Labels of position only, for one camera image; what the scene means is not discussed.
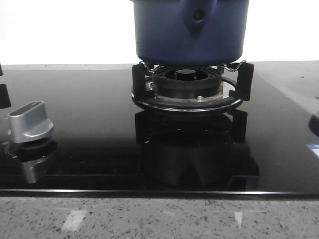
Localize blue cooking pot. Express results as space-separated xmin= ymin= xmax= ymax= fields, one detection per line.
xmin=133 ymin=0 xmax=249 ymax=66

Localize right burner black head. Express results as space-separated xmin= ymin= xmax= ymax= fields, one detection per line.
xmin=152 ymin=66 xmax=222 ymax=99

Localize black glass gas cooktop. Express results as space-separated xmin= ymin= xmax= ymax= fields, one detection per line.
xmin=0 ymin=69 xmax=319 ymax=199

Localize right black pan support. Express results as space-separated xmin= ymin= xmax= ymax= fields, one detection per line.
xmin=132 ymin=61 xmax=254 ymax=114

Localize black pan support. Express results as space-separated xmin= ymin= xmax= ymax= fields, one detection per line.
xmin=132 ymin=61 xmax=254 ymax=114
xmin=0 ymin=83 xmax=11 ymax=109

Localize silver stove control knob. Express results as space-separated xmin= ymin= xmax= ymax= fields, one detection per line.
xmin=7 ymin=101 xmax=54 ymax=143

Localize dark round object at edge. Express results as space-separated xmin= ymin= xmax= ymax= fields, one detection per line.
xmin=308 ymin=112 xmax=319 ymax=137

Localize left black pan support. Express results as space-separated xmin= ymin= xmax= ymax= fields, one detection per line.
xmin=0 ymin=83 xmax=11 ymax=109

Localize blue white label sticker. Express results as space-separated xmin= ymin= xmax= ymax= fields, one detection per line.
xmin=307 ymin=144 xmax=319 ymax=157

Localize wire pot reducer ring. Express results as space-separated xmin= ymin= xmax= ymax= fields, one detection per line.
xmin=138 ymin=58 xmax=247 ymax=73

